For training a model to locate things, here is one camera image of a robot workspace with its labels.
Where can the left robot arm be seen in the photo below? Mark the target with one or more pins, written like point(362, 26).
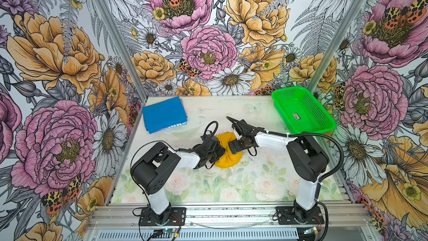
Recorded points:
point(152, 171)

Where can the folded blue t shirt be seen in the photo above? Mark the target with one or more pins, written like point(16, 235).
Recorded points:
point(165, 114)

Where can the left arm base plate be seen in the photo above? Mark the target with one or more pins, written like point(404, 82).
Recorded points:
point(170, 217)

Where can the aluminium front frame rail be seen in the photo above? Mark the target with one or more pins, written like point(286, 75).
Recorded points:
point(227, 215)

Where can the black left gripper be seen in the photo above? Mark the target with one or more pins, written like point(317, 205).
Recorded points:
point(221, 151)

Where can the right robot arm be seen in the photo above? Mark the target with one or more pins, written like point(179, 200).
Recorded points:
point(308, 158)

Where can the green circuit board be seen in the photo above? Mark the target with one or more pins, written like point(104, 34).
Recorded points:
point(167, 231)

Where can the aluminium corner post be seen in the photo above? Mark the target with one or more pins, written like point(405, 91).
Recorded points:
point(109, 21)
point(339, 34)

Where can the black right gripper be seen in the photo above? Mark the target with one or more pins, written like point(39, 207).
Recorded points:
point(237, 148)

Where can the yellow t shirt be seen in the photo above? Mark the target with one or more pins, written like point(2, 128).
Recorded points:
point(228, 159)

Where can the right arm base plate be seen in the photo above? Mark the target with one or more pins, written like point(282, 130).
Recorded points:
point(290, 215)

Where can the green plastic basket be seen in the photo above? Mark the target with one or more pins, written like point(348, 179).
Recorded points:
point(301, 111)

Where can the aluminium right corner post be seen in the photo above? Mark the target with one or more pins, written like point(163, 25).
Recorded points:
point(339, 34)

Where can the aluminium left corner post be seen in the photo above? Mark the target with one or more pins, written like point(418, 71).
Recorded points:
point(109, 21)

